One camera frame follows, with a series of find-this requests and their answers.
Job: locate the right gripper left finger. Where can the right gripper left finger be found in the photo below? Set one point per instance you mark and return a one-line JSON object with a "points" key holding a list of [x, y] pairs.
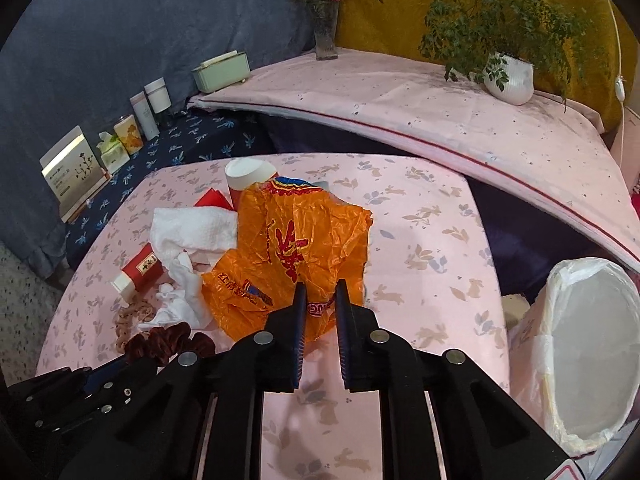
{"points": [[299, 309]]}

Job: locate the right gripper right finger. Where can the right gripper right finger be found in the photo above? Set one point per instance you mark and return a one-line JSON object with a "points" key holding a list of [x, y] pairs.
{"points": [[342, 306]]}

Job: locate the orange plastic bag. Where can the orange plastic bag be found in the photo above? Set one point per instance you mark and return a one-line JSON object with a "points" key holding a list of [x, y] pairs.
{"points": [[289, 232]]}

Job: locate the red paper box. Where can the red paper box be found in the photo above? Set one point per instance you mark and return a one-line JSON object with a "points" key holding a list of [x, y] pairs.
{"points": [[214, 198]]}

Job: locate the red white paper cup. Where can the red white paper cup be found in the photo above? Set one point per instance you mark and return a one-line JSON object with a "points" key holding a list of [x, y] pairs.
{"points": [[243, 172]]}

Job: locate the white lined trash bin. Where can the white lined trash bin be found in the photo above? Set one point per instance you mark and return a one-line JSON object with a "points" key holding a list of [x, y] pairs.
{"points": [[574, 356]]}

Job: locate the dark red scrunchie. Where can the dark red scrunchie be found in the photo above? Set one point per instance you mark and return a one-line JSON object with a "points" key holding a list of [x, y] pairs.
{"points": [[161, 344]]}

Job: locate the pink rabbit print tablecloth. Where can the pink rabbit print tablecloth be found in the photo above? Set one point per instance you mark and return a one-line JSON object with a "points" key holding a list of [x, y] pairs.
{"points": [[429, 278]]}

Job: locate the crumpled white tissue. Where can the crumpled white tissue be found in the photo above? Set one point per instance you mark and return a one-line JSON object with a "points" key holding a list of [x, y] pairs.
{"points": [[182, 301]]}

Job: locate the white towel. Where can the white towel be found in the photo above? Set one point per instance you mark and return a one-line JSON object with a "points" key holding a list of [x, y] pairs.
{"points": [[203, 233]]}

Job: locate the red white small box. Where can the red white small box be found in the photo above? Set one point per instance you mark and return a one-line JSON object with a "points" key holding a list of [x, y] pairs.
{"points": [[144, 269]]}

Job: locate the navy floral cloth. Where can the navy floral cloth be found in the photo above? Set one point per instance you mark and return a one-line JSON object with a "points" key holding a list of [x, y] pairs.
{"points": [[195, 136]]}

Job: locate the green tissue pack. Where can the green tissue pack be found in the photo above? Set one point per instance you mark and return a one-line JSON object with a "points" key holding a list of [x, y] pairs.
{"points": [[112, 152]]}

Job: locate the mint green tissue box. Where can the mint green tissue box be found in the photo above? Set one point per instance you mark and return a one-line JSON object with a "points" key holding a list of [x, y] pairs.
{"points": [[220, 72]]}

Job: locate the pink dotted cloth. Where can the pink dotted cloth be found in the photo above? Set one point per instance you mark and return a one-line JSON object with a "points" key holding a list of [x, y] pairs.
{"points": [[547, 152]]}

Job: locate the white tall tube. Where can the white tall tube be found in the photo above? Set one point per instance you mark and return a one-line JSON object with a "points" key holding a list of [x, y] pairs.
{"points": [[144, 116]]}

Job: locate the white cylindrical jar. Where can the white cylindrical jar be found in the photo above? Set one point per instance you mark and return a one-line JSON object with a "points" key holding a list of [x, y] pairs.
{"points": [[158, 96]]}

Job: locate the glass vase pink flowers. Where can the glass vase pink flowers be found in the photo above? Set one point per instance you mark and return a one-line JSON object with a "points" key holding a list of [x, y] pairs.
{"points": [[323, 15]]}

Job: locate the green plant white pot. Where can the green plant white pot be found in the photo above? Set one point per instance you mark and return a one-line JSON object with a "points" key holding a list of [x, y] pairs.
{"points": [[475, 39]]}

